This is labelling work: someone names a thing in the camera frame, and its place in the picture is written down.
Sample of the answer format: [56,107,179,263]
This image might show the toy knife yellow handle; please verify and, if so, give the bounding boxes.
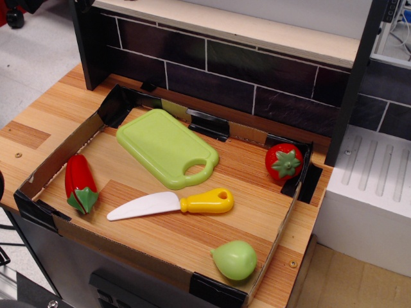
[107,188,234,221]

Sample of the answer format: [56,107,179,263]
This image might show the green plastic cutting board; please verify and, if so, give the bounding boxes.
[116,109,219,190]

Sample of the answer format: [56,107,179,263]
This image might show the wooden shelf board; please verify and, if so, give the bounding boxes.
[93,0,360,68]

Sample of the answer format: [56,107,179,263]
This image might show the cardboard fence with black tape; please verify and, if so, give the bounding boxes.
[15,85,326,307]

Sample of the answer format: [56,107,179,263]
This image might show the red toy strawberry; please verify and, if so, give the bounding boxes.
[265,143,303,181]

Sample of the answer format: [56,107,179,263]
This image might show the green toy pear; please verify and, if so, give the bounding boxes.
[210,240,258,281]

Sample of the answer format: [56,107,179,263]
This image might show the red toy chili pepper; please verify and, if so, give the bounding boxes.
[65,154,99,214]

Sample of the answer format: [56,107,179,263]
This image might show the white toy sink drainboard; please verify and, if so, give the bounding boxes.
[313,126,410,276]

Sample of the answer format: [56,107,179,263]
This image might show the black chair caster wheel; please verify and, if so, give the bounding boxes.
[6,8,24,29]

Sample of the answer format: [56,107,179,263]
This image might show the black shelf frame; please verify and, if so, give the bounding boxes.
[69,1,372,165]

